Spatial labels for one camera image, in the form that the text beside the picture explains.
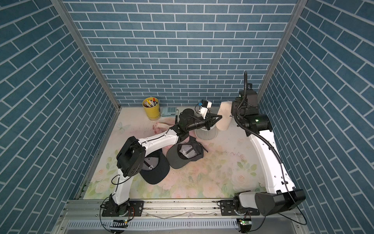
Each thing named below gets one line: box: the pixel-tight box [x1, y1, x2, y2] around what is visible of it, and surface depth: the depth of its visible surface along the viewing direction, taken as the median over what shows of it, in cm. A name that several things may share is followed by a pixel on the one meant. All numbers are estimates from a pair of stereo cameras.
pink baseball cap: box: [152, 121, 176, 135], surface depth 104 cm
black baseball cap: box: [139, 149, 170, 185], surface depth 88 cm
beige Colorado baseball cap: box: [215, 100, 233, 132], surface depth 77 cm
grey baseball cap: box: [166, 135, 209, 170], surface depth 95 cm
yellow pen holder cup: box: [142, 97, 162, 121], surface depth 110 cm
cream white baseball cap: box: [194, 125, 218, 141], surface depth 103 cm
